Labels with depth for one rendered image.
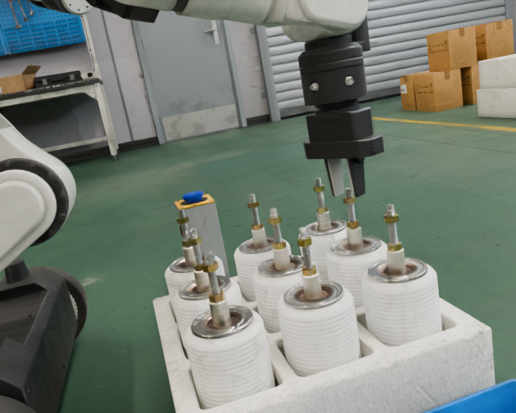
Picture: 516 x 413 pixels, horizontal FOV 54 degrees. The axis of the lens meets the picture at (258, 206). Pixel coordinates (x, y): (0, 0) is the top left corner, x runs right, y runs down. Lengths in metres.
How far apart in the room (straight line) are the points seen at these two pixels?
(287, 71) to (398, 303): 5.32
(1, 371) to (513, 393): 0.66
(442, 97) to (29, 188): 3.80
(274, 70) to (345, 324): 5.29
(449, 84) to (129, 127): 3.25
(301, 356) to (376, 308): 0.11
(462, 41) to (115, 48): 3.36
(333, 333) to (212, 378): 0.15
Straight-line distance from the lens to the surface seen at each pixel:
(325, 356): 0.63
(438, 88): 4.32
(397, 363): 0.64
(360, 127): 0.71
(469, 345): 0.69
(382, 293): 0.65
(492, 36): 4.63
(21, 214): 0.85
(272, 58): 5.83
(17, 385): 0.80
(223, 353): 0.59
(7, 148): 0.88
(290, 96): 5.88
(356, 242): 0.77
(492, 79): 3.64
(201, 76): 5.72
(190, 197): 0.97
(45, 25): 5.65
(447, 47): 4.39
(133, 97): 5.68
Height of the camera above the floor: 0.52
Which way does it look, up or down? 14 degrees down
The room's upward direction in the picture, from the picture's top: 10 degrees counter-clockwise
